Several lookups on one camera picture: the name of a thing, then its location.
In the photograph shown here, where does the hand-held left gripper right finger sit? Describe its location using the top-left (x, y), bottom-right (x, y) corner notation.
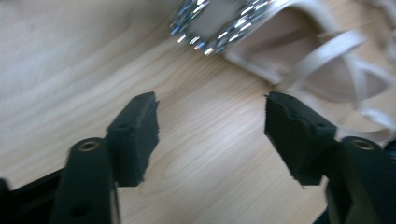
top-left (264, 91), bottom-right (396, 224)

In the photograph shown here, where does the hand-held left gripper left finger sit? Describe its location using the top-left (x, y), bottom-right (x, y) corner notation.
top-left (49, 91), bottom-right (161, 224)

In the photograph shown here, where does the beige rhinestone buckle sandal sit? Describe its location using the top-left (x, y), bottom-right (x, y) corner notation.
top-left (169, 0), bottom-right (396, 147)

